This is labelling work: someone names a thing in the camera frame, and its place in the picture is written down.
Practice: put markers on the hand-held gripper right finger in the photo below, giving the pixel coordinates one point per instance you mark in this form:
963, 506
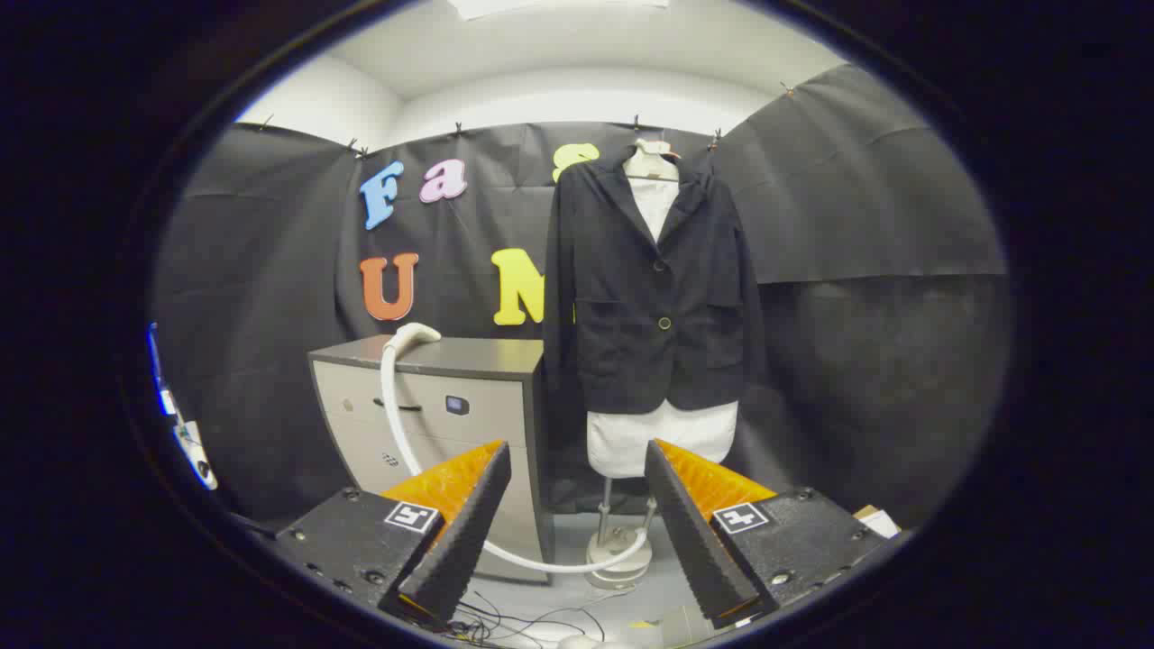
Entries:
690, 532

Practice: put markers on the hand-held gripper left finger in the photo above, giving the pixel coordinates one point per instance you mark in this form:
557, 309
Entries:
464, 532

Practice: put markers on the black blazer jacket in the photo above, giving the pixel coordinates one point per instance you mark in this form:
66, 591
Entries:
622, 342

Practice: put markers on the white garment steamer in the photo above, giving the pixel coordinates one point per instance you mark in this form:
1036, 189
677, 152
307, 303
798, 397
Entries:
410, 335

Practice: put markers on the white mannequin torso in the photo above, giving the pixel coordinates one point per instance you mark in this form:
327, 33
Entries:
663, 442

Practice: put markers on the grey drawer cabinet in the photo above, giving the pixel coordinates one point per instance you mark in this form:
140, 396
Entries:
487, 428

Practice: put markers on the small cardboard box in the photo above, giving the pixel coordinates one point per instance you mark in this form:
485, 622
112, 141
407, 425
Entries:
876, 521

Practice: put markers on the black backdrop cloth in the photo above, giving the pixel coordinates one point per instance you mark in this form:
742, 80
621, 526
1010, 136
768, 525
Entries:
270, 315

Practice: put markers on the ceiling light panel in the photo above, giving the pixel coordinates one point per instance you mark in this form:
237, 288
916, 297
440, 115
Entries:
541, 7

